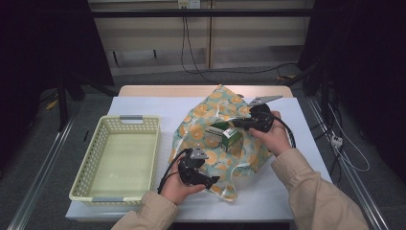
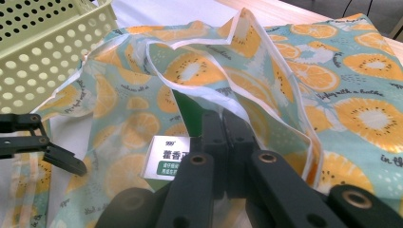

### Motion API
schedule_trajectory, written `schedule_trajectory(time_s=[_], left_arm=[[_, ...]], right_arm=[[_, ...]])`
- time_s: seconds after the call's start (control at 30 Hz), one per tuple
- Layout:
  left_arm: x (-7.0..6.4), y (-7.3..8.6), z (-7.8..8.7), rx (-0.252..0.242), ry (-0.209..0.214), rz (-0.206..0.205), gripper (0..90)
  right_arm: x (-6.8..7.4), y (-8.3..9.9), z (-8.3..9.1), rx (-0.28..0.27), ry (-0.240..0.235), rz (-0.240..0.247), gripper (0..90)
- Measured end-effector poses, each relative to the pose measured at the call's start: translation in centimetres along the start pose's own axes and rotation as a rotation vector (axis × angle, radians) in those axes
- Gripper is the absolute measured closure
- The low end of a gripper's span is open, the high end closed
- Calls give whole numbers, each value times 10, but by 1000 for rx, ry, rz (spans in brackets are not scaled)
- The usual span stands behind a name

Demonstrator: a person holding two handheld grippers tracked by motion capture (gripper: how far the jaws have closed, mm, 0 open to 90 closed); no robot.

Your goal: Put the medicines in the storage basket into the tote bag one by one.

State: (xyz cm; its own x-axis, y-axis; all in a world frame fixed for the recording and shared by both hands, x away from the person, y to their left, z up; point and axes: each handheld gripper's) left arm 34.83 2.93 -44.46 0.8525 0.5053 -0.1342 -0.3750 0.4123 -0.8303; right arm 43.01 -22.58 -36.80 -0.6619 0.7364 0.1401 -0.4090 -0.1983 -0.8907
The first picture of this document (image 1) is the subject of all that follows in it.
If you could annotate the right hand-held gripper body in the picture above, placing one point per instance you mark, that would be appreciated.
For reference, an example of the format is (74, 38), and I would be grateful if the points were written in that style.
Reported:
(263, 118)

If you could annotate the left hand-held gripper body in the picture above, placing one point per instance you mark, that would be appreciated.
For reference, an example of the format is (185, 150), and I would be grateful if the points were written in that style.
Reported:
(191, 169)

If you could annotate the green box with white circle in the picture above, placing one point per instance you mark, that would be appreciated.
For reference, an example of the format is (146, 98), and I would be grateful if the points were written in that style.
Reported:
(232, 138)

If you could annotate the orange fruit print cloth bag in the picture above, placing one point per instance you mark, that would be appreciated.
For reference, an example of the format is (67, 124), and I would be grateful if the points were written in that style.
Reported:
(220, 102)

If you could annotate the long green and white box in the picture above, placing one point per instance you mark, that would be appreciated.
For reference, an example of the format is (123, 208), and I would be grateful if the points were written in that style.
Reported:
(214, 133)

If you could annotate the pale yellow plastic basket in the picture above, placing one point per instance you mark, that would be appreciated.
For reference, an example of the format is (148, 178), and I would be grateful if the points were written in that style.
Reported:
(121, 159)

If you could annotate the person's right hand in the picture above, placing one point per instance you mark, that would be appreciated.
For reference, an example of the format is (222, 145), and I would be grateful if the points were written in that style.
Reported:
(276, 139)

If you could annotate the person's left hand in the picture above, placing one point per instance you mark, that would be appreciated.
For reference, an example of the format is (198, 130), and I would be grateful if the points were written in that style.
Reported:
(175, 188)

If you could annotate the yellow floor tape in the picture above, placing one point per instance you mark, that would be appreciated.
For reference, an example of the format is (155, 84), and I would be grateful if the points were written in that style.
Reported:
(287, 77)
(52, 104)

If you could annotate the black metal stand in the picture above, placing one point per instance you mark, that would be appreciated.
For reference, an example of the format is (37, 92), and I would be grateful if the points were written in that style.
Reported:
(62, 105)
(324, 96)

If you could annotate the white power strip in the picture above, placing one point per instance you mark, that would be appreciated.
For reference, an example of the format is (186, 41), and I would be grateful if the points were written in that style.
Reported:
(337, 140)

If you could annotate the wooden table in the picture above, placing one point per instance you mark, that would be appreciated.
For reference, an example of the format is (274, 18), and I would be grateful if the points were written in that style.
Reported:
(159, 91)

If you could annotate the black curtain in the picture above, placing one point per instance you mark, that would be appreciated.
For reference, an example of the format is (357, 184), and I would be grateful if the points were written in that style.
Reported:
(367, 48)
(32, 48)

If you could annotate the black horizontal bar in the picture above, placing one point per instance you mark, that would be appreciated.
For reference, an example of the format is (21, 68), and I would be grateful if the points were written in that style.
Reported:
(143, 13)

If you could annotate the metal floor rail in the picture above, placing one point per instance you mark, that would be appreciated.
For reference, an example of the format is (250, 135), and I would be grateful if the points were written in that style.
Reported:
(39, 178)
(364, 198)

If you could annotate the white wall outlet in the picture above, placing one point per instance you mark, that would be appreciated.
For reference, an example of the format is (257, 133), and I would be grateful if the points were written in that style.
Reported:
(188, 4)

